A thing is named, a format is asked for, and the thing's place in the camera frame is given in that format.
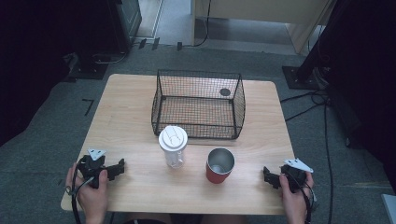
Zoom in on looped black floor cables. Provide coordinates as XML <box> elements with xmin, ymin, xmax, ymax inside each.
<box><xmin>279</xmin><ymin>89</ymin><xmax>329</xmax><ymax>123</ymax></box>

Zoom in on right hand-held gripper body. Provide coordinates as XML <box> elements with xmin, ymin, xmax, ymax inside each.
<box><xmin>279</xmin><ymin>158</ymin><xmax>315</xmax><ymax>193</ymax></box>

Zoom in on black equipment case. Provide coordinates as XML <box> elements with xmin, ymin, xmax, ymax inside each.
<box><xmin>106</xmin><ymin>0</ymin><xmax>143</xmax><ymax>54</ymax></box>

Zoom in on dark curtain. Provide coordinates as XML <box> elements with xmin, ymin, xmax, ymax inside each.
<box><xmin>306</xmin><ymin>0</ymin><xmax>396</xmax><ymax>194</ymax></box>
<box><xmin>0</xmin><ymin>0</ymin><xmax>120</xmax><ymax>147</ymax></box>

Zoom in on black stand base plate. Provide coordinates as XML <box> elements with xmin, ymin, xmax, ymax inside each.
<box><xmin>281</xmin><ymin>64</ymin><xmax>329</xmax><ymax>91</ymax></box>

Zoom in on long black floor cable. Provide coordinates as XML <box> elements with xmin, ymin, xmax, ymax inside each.
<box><xmin>322</xmin><ymin>102</ymin><xmax>334</xmax><ymax>224</ymax></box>

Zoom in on black wire mesh basket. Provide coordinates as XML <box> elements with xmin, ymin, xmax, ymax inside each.
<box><xmin>150</xmin><ymin>69</ymin><xmax>247</xmax><ymax>140</ymax></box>

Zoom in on red steel-lined cup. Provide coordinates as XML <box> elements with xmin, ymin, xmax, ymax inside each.
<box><xmin>205</xmin><ymin>147</ymin><xmax>236</xmax><ymax>185</ymax></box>

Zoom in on black hanging cable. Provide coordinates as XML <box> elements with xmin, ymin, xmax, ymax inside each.
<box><xmin>183</xmin><ymin>0</ymin><xmax>213</xmax><ymax>49</ymax></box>

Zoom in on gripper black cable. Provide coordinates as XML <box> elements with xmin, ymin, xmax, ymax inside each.
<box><xmin>292</xmin><ymin>176</ymin><xmax>314</xmax><ymax>224</ymax></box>
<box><xmin>70</xmin><ymin>156</ymin><xmax>95</xmax><ymax>224</ymax></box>

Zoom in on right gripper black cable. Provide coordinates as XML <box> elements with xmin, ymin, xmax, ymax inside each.
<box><xmin>292</xmin><ymin>176</ymin><xmax>314</xmax><ymax>224</ymax></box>

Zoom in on light wooden cabinet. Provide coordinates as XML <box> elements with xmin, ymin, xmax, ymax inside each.
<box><xmin>190</xmin><ymin>0</ymin><xmax>338</xmax><ymax>54</ymax></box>

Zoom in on person's left hand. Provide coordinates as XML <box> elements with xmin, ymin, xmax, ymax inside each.
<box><xmin>64</xmin><ymin>162</ymin><xmax>109</xmax><ymax>218</ymax></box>

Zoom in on thin black floor cable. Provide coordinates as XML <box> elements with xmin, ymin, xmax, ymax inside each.
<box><xmin>92</xmin><ymin>49</ymin><xmax>130</xmax><ymax>65</ymax></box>

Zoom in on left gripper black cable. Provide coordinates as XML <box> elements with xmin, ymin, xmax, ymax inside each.
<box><xmin>70</xmin><ymin>156</ymin><xmax>95</xmax><ymax>224</ymax></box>

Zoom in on white box corner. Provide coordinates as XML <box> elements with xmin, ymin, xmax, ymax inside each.
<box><xmin>381</xmin><ymin>193</ymin><xmax>396</xmax><ymax>224</ymax></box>

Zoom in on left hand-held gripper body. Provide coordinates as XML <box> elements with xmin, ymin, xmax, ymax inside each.
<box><xmin>77</xmin><ymin>147</ymin><xmax>108</xmax><ymax>189</ymax></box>

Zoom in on person's right hand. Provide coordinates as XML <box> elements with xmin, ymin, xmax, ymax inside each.
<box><xmin>278</xmin><ymin>171</ymin><xmax>314</xmax><ymax>218</ymax></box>

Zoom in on black flat floor base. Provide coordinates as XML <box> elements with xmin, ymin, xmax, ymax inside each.
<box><xmin>67</xmin><ymin>59</ymin><xmax>109</xmax><ymax>80</ymax></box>

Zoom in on clear cup with white lid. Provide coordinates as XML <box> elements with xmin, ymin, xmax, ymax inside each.
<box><xmin>158</xmin><ymin>124</ymin><xmax>189</xmax><ymax>169</ymax></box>

